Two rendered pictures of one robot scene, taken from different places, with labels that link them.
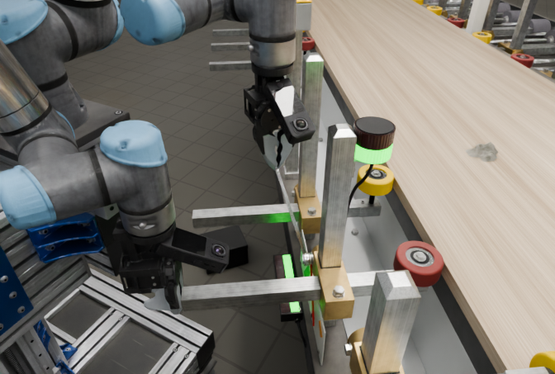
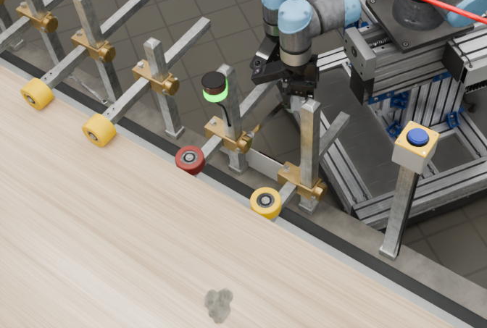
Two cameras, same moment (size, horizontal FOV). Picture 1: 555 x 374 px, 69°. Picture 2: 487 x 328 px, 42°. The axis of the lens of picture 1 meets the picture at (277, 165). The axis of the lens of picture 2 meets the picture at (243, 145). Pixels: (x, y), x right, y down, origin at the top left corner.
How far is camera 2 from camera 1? 180 cm
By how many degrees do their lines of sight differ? 85
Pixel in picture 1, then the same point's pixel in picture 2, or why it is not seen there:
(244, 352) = not seen: hidden behind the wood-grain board
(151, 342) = (386, 187)
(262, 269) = not seen: outside the picture
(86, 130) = (388, 24)
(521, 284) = (135, 184)
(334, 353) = (217, 157)
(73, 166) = not seen: outside the picture
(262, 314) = not seen: hidden behind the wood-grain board
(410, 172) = (248, 225)
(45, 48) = not seen: outside the picture
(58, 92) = not seen: outside the picture
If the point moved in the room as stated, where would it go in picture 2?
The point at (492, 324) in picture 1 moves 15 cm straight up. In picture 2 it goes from (138, 150) to (126, 117)
